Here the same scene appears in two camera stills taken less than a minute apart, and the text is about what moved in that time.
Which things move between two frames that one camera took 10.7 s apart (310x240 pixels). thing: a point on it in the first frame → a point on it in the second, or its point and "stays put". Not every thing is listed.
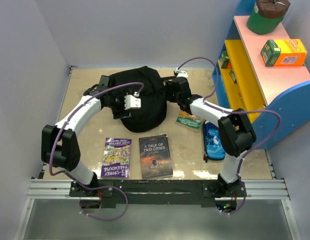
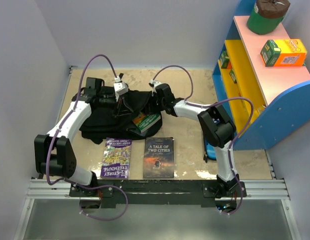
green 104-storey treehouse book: x=192 y=122 → x=144 y=121
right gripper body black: x=169 y=94 → x=157 y=104
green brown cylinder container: x=266 y=16 stays put
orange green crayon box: x=283 y=52 stays put
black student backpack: x=147 y=84 → x=102 y=124
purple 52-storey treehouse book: x=116 y=157 stays put
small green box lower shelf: x=233 y=76 stays put
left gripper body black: x=117 y=104 stays put
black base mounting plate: x=158 y=193 stays put
